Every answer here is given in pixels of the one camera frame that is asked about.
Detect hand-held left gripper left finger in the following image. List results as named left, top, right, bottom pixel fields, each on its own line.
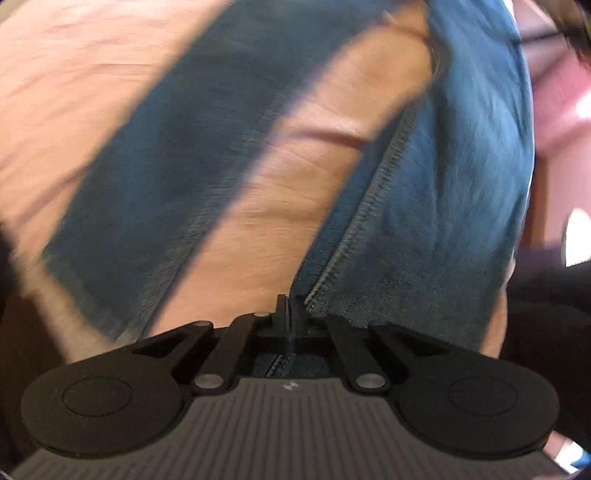
left=131, top=294, right=290, bottom=394

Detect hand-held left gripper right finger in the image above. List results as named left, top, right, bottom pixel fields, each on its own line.
left=291, top=296, right=462, bottom=393

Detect blue denim jeans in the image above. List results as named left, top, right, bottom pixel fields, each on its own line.
left=41, top=0, right=536, bottom=380

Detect dark cloth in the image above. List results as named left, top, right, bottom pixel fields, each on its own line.
left=501, top=247, right=591, bottom=444

